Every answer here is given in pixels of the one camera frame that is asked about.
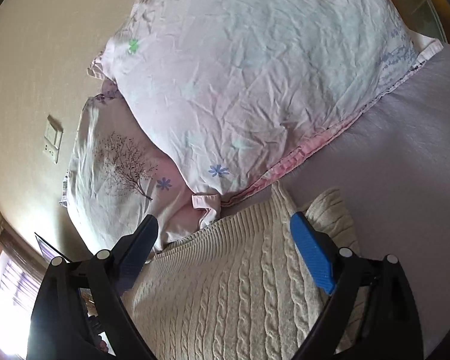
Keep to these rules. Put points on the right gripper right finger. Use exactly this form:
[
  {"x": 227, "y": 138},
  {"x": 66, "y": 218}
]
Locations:
[{"x": 390, "y": 327}]

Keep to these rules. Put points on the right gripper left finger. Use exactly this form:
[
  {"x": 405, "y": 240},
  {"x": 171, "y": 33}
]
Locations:
[{"x": 78, "y": 312}]

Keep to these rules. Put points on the beige cable knit sweater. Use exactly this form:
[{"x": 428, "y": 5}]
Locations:
[{"x": 237, "y": 289}]

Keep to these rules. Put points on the lavender bed sheet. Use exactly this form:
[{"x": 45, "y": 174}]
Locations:
[{"x": 392, "y": 168}]

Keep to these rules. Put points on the white floral pillow with tree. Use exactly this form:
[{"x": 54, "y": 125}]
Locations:
[{"x": 116, "y": 176}]

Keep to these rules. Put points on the pink floral pillow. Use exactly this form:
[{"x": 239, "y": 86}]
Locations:
[{"x": 240, "y": 92}]

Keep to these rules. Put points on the window with frame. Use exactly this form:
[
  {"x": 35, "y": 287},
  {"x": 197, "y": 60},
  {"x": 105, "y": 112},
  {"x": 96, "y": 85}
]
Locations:
[{"x": 21, "y": 272}]

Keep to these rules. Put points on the white wall switch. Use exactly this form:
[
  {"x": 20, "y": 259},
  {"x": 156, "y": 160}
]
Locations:
[{"x": 52, "y": 139}]

